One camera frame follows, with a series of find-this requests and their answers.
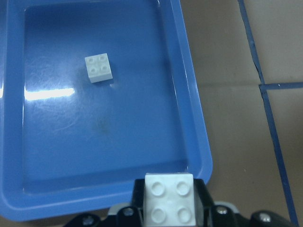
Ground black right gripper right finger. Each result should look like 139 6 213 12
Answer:
194 179 214 227

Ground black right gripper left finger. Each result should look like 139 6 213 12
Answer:
131 179 145 227

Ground white block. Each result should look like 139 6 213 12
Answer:
85 53 113 83
143 173 196 227

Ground blue plastic tray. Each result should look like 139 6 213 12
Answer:
0 0 213 221

